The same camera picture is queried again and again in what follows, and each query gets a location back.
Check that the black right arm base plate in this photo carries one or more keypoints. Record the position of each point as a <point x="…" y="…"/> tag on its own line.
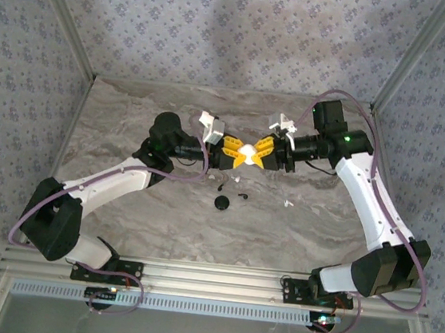
<point x="292" y="291"/>

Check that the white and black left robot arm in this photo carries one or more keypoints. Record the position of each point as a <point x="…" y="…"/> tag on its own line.
<point x="116" y="180"/>

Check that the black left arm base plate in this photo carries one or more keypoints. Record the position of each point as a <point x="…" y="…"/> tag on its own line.
<point x="130" y="270"/>

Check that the black round earbud charging case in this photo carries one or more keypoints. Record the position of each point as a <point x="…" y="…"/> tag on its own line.
<point x="221" y="202"/>

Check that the black electronics board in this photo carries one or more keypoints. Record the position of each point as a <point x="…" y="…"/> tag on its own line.
<point x="325" y="319"/>
<point x="101" y="292"/>

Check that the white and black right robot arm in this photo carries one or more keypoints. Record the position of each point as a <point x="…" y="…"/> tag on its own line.
<point x="363" y="198"/>

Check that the aluminium corner post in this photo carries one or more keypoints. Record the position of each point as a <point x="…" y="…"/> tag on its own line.
<point x="67" y="16"/>
<point x="414" y="55"/>

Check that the aluminium table side rail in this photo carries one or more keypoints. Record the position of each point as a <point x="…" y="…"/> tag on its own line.
<point x="384" y="165"/>
<point x="75" y="125"/>

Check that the aluminium mounting rail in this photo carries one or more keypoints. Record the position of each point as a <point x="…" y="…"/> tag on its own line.
<point x="213" y="280"/>

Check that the white earbud charging case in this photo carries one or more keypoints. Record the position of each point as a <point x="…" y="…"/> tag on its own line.
<point x="248" y="153"/>

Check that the small black screw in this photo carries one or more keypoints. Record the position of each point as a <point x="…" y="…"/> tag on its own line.
<point x="244" y="196"/>

